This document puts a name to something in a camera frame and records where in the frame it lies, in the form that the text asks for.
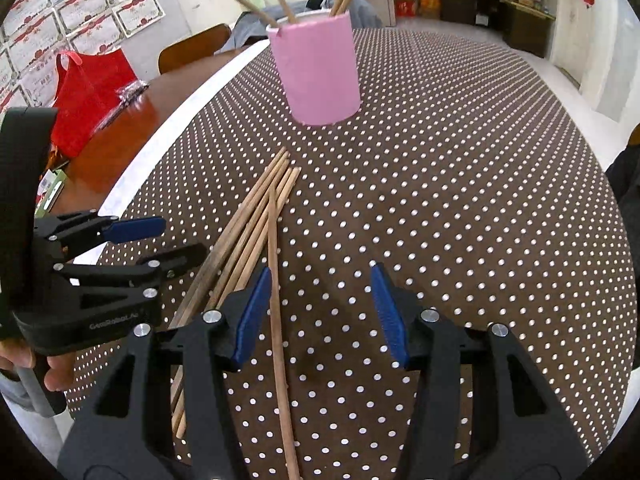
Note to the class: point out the plastic packet of pens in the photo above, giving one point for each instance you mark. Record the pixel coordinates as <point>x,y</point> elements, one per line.
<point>127,92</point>

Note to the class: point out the brown polka dot tablecloth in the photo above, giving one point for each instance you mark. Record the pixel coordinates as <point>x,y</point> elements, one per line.
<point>450,185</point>

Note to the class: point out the bunch of wooden chopsticks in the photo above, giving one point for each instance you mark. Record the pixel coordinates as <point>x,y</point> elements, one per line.
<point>240,245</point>

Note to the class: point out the dark wooden desk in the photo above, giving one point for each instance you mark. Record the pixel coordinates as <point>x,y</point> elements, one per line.
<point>520,30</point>

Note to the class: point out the brown wooden chair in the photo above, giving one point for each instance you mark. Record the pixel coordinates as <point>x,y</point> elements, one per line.
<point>195,47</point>

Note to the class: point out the orange cardboard box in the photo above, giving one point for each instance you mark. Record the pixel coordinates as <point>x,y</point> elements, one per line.
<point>430,5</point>

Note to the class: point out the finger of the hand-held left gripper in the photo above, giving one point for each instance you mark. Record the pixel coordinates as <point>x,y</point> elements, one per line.
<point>135,228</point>
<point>175,260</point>

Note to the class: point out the pink cup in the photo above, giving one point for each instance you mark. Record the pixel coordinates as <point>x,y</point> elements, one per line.
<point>320,70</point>

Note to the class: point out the wall of award certificates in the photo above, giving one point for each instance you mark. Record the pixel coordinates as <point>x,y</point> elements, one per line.
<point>75,5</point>

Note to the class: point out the red felt bag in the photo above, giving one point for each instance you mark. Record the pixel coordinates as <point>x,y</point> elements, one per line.
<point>90,100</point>

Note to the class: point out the red cardboard box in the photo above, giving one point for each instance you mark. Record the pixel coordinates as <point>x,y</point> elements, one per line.
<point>405,7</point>

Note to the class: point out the dark jacket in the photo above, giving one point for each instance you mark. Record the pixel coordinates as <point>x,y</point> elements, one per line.
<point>625,175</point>

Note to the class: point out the person's left hand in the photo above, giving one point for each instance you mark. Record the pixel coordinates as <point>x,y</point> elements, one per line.
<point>60,372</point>

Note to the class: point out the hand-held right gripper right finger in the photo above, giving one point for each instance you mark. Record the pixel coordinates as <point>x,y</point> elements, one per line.
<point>390,310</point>

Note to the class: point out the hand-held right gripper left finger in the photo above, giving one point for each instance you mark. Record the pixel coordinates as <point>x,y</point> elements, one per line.
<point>252,310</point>

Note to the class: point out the green tray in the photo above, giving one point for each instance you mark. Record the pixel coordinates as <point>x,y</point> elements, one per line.
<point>50,190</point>

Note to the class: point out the white door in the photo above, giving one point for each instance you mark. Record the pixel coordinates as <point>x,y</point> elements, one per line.
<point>575,35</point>

